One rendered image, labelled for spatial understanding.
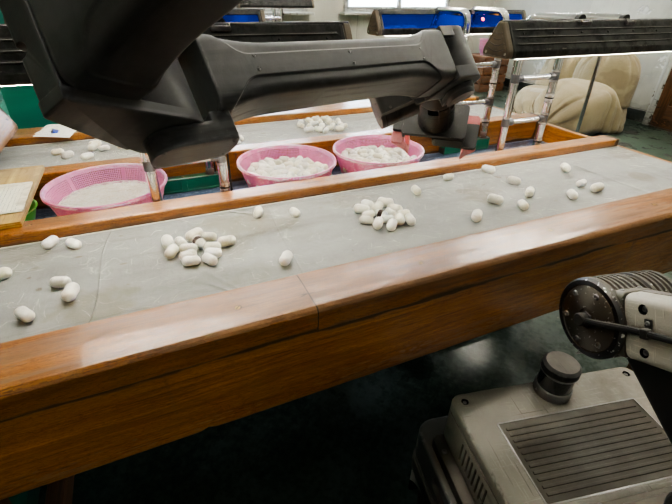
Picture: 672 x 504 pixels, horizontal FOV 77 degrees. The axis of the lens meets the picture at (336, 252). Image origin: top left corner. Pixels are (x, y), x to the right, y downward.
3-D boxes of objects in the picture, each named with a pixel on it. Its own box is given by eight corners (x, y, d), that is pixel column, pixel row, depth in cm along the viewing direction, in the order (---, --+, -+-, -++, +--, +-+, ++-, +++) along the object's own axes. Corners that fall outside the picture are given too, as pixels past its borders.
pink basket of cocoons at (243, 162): (355, 193, 118) (356, 160, 113) (281, 223, 102) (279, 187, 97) (294, 168, 134) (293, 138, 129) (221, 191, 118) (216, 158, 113)
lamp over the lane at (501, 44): (690, 50, 110) (703, 18, 106) (506, 60, 88) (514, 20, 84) (659, 47, 116) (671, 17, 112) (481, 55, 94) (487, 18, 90)
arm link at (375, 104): (479, 86, 52) (453, 22, 52) (393, 123, 53) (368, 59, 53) (455, 115, 64) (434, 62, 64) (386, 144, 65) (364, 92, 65)
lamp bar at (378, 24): (528, 32, 153) (533, 9, 149) (377, 36, 131) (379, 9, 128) (512, 31, 159) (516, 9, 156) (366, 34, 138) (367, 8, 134)
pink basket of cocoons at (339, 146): (438, 187, 123) (443, 156, 118) (356, 202, 113) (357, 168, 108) (392, 159, 143) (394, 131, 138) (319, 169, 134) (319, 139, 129)
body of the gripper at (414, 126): (463, 145, 68) (468, 116, 62) (401, 139, 71) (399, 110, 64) (469, 112, 70) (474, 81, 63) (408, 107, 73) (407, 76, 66)
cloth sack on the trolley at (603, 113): (623, 135, 336) (642, 85, 316) (555, 145, 311) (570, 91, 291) (566, 118, 380) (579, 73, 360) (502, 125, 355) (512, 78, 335)
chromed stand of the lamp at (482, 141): (488, 148, 155) (517, 8, 131) (443, 154, 148) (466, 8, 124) (456, 134, 169) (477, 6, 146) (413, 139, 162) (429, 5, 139)
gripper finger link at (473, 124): (470, 173, 75) (476, 143, 67) (430, 168, 77) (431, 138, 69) (476, 141, 77) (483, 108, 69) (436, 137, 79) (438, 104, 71)
